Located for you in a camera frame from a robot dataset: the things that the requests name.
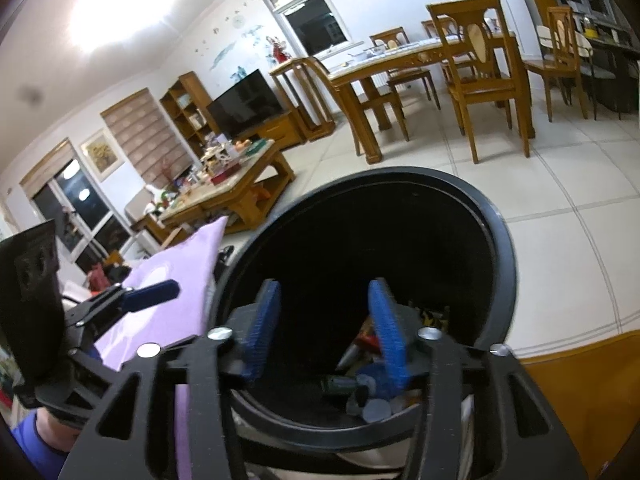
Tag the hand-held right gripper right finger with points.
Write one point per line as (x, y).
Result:
(387, 330)

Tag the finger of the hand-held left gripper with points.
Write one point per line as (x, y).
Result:
(152, 294)

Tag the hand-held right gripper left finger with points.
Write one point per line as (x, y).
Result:
(262, 330)

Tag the silver cylinder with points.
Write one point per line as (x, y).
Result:
(376, 411)

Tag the black trash bin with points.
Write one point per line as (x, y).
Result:
(375, 220)

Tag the person's left forearm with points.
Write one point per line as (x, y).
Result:
(35, 440)

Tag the purple tablecloth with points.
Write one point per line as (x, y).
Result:
(165, 260)

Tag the large balcony window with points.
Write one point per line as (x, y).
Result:
(75, 195)

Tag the red tissue box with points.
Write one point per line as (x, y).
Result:
(224, 174)

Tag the wooden coffee table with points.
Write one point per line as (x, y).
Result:
(240, 185)

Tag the framed sunflower painting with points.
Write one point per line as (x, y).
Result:
(102, 155)

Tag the striped roller blind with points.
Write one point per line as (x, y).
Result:
(145, 135)

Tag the wooden television stand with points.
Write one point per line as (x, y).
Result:
(280, 130)

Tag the black television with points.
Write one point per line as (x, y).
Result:
(245, 102)

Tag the wooden bookshelf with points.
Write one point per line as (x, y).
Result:
(192, 85)

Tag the wooden cabinet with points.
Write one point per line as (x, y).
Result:
(590, 400)

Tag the wooden plant stand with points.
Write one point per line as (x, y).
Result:
(300, 67)

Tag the wooden dining table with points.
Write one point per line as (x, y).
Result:
(400, 57)

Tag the red flower vase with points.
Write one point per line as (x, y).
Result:
(279, 50)

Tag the round ceiling lamp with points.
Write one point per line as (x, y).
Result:
(125, 0)

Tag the small wooden-framed window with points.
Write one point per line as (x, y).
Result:
(310, 20)

